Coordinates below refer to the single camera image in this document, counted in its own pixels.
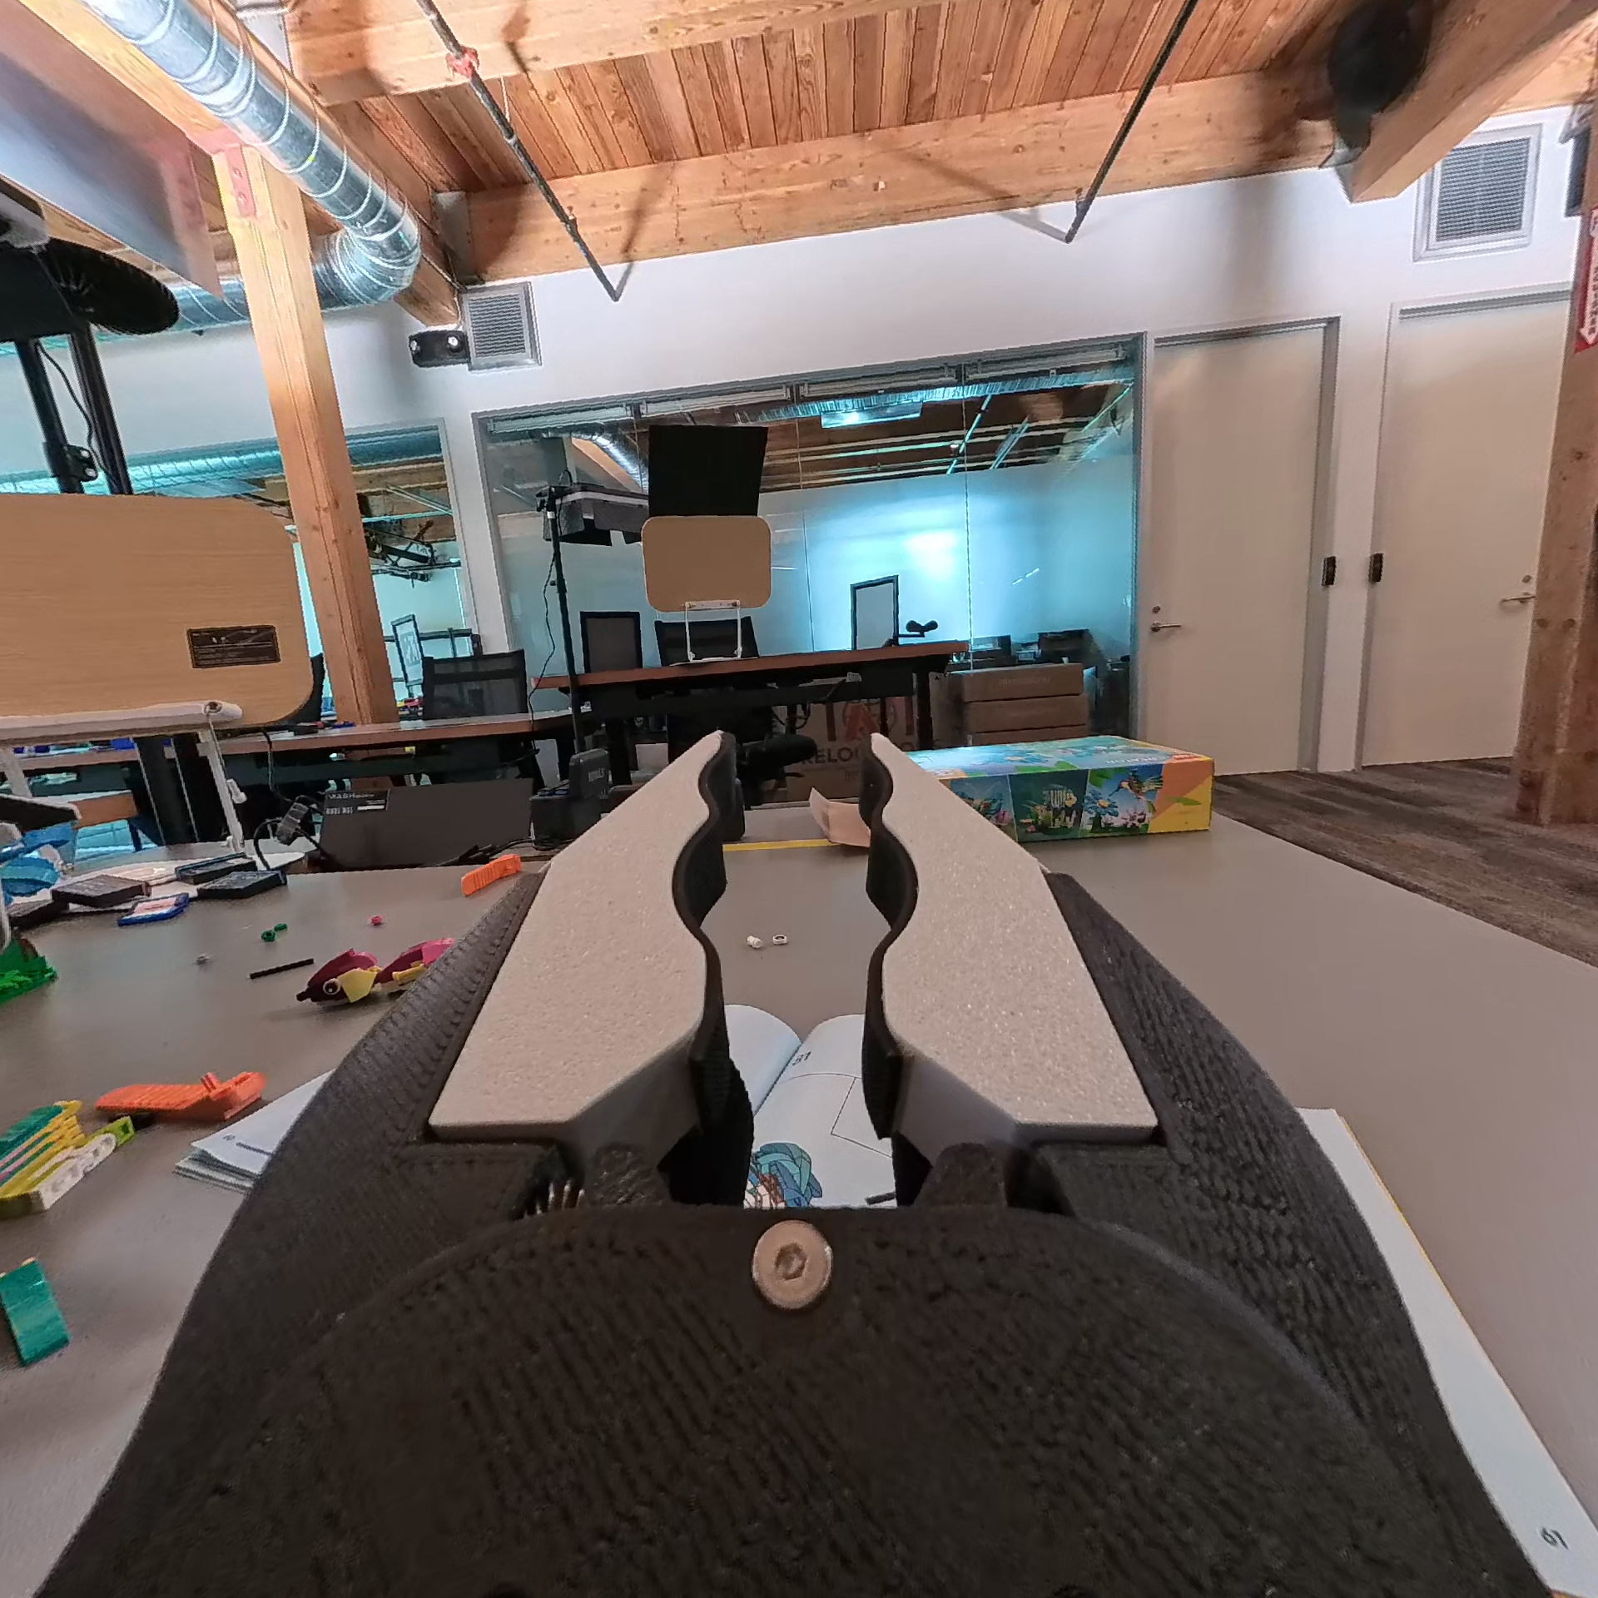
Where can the open instruction booklet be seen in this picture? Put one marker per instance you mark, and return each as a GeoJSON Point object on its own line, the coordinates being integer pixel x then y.
{"type": "Point", "coordinates": [823, 1087]}

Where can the black flat device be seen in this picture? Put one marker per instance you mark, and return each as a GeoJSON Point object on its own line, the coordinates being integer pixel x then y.
{"type": "Point", "coordinates": [243, 882]}

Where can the black equipment case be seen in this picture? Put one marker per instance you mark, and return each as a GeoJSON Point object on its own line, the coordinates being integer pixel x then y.
{"type": "Point", "coordinates": [424, 824]}

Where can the black light flag panel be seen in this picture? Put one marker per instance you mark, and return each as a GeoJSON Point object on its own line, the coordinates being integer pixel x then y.
{"type": "Point", "coordinates": [708, 472]}

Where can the beige door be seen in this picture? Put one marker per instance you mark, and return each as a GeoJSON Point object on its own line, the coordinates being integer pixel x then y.
{"type": "Point", "coordinates": [1242, 538]}
{"type": "Point", "coordinates": [1454, 524]}

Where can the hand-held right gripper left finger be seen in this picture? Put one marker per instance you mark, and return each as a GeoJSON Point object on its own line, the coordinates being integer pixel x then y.
{"type": "Point", "coordinates": [586, 987]}

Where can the plain wooden post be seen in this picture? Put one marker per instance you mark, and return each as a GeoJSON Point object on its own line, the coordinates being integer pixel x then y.
{"type": "Point", "coordinates": [311, 475]}

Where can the green lego plate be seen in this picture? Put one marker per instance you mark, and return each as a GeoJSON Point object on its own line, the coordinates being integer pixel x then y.
{"type": "Point", "coordinates": [21, 974]}

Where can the teal lego slope piece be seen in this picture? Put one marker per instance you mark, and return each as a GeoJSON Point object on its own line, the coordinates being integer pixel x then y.
{"type": "Point", "coordinates": [31, 1310]}

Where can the black lego rod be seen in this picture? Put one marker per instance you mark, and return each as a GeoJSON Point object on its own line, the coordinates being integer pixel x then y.
{"type": "Point", "coordinates": [280, 970]}

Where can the long wooden desk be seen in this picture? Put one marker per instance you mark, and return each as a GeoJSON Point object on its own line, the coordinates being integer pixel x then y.
{"type": "Point", "coordinates": [773, 668]}

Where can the silver ceiling duct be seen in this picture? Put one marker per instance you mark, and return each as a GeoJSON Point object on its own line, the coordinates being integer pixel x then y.
{"type": "Point", "coordinates": [311, 162]}

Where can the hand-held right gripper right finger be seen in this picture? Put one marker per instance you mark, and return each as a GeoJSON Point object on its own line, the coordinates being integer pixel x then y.
{"type": "Point", "coordinates": [1010, 999]}

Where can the grey wall vent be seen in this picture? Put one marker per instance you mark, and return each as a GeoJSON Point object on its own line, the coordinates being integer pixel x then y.
{"type": "Point", "coordinates": [1479, 189]}
{"type": "Point", "coordinates": [500, 326]}

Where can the black mesh office chair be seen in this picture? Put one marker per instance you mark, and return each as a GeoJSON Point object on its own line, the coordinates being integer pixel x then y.
{"type": "Point", "coordinates": [475, 684]}

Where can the black round lamp head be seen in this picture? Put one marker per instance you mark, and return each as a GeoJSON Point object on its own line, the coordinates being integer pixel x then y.
{"type": "Point", "coordinates": [93, 285]}

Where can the black battery charger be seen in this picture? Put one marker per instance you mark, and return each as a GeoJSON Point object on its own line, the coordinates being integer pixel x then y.
{"type": "Point", "coordinates": [572, 799]}

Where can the small wooden board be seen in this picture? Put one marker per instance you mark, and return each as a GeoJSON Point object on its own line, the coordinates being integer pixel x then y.
{"type": "Point", "coordinates": [705, 561]}

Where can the large wooden board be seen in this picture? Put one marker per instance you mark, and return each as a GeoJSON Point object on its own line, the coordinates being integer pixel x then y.
{"type": "Point", "coordinates": [113, 600]}

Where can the brown cardboard box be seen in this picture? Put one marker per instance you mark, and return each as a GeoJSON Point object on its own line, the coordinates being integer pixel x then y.
{"type": "Point", "coordinates": [1010, 705]}

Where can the blue flat device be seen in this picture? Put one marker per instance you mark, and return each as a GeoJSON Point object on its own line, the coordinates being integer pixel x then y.
{"type": "Point", "coordinates": [154, 910]}

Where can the white stand frame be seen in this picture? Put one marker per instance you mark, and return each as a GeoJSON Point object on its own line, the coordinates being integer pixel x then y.
{"type": "Point", "coordinates": [125, 719]}

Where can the thin instruction booklet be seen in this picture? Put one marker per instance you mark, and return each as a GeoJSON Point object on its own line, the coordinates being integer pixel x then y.
{"type": "Point", "coordinates": [255, 1143]}

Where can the colourful cardboard lego box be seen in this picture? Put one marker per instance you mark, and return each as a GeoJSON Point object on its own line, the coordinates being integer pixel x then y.
{"type": "Point", "coordinates": [1072, 793]}

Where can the magenta yellow lego bird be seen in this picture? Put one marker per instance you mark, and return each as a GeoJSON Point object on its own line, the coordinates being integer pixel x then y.
{"type": "Point", "coordinates": [362, 974]}

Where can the orange lego piece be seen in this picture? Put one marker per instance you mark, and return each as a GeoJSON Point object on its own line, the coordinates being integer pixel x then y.
{"type": "Point", "coordinates": [488, 874]}

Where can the orange lego brick separator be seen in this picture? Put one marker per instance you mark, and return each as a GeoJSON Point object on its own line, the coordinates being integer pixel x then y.
{"type": "Point", "coordinates": [175, 1096]}

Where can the lime yellow lego assembly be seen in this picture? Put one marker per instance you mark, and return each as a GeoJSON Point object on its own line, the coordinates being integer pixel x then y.
{"type": "Point", "coordinates": [49, 1161]}

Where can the black wall camera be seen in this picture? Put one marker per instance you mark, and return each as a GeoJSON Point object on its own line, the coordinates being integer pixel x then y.
{"type": "Point", "coordinates": [438, 347]}

